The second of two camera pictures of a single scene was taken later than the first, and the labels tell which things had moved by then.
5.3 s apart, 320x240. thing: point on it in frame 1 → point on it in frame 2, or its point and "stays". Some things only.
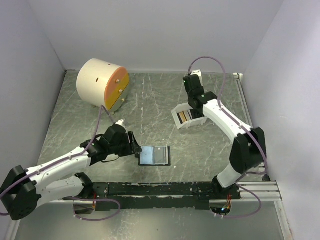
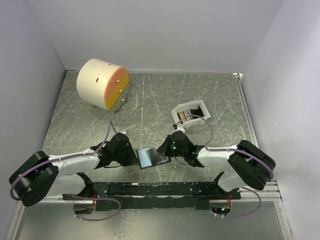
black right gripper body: x=189 y=97 → x=174 y=151
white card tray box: x=182 y=116 stays
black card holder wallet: x=155 y=156 stays
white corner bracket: x=237 y=75 stays
